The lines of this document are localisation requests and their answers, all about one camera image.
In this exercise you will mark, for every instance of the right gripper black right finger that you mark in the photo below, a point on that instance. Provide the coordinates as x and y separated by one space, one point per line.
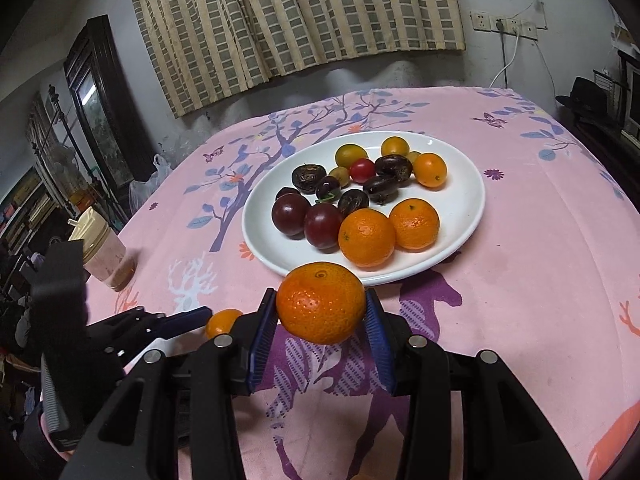
504 433

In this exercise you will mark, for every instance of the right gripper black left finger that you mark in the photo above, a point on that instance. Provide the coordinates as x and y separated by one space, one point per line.
135 435

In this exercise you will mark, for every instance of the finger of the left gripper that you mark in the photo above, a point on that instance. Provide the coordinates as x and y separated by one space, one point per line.
175 319

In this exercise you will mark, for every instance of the dark red plum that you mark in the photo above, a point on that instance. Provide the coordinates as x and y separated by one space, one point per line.
288 213
322 225

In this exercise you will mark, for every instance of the dark purple passion fruit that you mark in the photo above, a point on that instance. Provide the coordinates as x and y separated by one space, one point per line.
307 177

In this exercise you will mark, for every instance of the dark purple small fruit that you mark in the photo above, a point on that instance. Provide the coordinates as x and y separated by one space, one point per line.
328 189

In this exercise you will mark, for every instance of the large orange tangerine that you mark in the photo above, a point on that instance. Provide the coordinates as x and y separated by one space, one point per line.
367 238

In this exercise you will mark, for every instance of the dark purple small fruit two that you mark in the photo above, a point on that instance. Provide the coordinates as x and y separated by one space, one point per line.
352 200

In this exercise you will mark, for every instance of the yellow-green tomato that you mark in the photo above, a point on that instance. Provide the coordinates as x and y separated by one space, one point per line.
347 154

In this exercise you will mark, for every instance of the red cherry tomato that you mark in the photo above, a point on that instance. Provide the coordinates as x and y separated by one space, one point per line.
362 170

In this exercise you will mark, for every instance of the yellow-orange tomato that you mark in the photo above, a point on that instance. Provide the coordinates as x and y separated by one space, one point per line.
430 170

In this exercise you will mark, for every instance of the small orange kumquat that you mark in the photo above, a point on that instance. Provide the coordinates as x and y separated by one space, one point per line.
395 145

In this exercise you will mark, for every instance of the small orange tomato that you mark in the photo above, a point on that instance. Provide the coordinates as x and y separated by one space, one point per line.
221 322

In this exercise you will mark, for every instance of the small yellow-green round fruit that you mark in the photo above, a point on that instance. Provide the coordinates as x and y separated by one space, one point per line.
341 174

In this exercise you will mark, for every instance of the dark wrinkled fruit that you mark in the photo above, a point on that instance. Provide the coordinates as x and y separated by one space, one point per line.
394 166

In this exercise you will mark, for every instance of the plastic jar with cream lid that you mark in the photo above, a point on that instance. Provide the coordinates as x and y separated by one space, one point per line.
104 255

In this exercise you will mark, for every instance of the white plastic bag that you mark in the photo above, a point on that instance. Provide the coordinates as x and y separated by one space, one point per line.
140 191

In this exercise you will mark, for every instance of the bookshelf with books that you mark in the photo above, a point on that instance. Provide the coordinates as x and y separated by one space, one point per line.
25 211

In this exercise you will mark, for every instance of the pink printed tablecloth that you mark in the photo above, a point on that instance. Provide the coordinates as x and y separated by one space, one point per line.
537 256

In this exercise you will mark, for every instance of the striped beige curtain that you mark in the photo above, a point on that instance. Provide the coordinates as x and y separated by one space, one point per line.
204 51

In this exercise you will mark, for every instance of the black hat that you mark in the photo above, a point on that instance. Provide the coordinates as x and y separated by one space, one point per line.
586 98

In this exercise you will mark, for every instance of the computer monitor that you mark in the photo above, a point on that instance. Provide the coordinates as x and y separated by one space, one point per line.
629 79

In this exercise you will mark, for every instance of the wall power strip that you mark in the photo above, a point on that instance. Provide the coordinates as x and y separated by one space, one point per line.
483 22

